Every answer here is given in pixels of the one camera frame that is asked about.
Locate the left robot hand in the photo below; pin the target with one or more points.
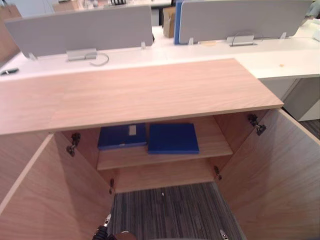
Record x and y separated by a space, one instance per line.
102 231

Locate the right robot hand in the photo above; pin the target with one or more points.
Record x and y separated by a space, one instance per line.
224 235

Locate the blue folder with white label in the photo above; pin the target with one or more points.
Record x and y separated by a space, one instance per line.
120 137

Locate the metal cabinet door hinge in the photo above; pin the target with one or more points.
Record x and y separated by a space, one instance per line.
256 123
73 143
111 185
217 172

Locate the wooden left cabinet door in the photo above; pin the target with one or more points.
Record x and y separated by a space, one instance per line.
50 200

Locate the wooden cabinet door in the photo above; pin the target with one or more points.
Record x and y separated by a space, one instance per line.
50 200
272 180

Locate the wooden right cabinet door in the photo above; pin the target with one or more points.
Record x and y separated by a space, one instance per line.
272 180

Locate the wooden cabinet shelf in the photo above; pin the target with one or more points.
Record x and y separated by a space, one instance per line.
170 157

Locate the plain blue folder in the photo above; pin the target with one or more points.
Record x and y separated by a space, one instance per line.
172 138

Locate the wooden office cabinet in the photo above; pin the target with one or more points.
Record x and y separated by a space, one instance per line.
140 90

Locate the white office desk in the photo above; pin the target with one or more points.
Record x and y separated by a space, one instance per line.
225 57

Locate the black pen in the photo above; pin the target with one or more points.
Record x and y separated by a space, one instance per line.
9 71

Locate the grey desk divider panel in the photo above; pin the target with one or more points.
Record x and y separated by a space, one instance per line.
240 20
82 30

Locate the blue desk divider panel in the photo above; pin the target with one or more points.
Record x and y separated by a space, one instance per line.
178 22

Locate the brown cardboard box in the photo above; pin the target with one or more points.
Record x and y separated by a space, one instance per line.
169 22

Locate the brown paper bag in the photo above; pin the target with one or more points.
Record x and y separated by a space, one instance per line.
10 12

